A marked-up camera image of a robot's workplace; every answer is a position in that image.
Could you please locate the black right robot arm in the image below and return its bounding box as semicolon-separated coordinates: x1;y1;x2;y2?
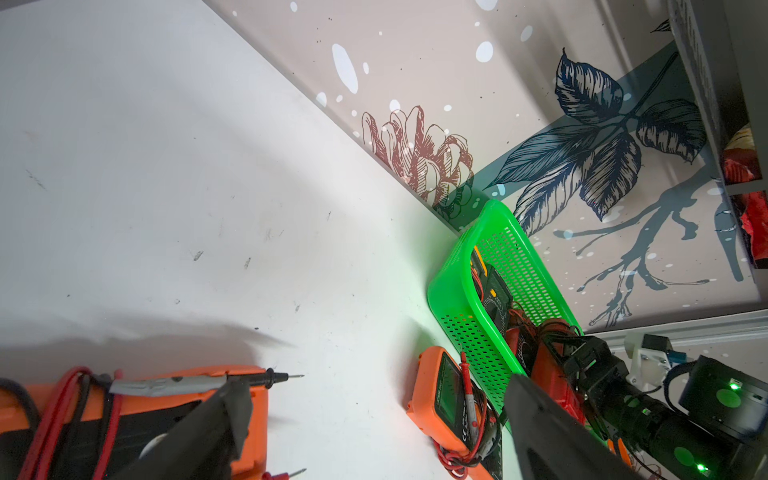
548;334;767;479

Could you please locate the black multimeter face down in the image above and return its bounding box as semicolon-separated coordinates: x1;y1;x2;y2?
482;265;513;334

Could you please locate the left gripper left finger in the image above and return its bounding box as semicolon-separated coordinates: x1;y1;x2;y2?
114;380;254;479

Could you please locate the orange multimeter with leads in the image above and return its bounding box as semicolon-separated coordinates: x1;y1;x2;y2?
406;346;503;480

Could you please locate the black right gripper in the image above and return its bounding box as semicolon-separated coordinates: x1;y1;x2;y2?
557;334;678;456

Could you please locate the Chuba cassava chips bag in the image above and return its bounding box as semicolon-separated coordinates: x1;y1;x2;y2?
721;123;767;269

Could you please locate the yellow multimeter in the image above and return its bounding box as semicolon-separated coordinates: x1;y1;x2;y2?
470;246;489;290

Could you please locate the green plastic basket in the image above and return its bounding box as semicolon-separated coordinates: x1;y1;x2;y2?
427;200;580;410

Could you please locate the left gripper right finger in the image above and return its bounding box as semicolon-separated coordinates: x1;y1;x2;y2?
504;375;639;480

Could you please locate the red black large multimeter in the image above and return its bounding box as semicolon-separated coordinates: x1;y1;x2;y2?
1;365;291;479

